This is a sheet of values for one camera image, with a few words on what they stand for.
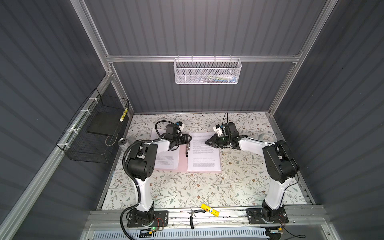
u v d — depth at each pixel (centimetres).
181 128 93
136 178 54
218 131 89
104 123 74
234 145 74
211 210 74
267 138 102
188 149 98
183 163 92
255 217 73
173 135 82
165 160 94
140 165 53
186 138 89
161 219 72
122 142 87
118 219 68
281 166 51
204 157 96
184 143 89
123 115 82
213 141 83
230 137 77
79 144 67
